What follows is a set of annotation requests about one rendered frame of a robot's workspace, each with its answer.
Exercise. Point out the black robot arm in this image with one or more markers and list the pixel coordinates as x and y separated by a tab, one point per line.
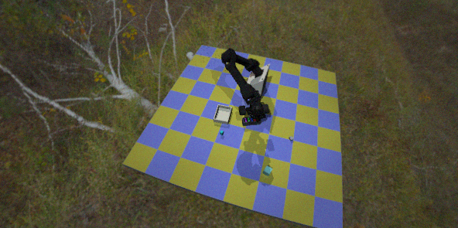
246	89

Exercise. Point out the teal cube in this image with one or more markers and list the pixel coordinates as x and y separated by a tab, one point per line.
267	170

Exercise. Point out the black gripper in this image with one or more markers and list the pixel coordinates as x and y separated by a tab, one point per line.
242	109

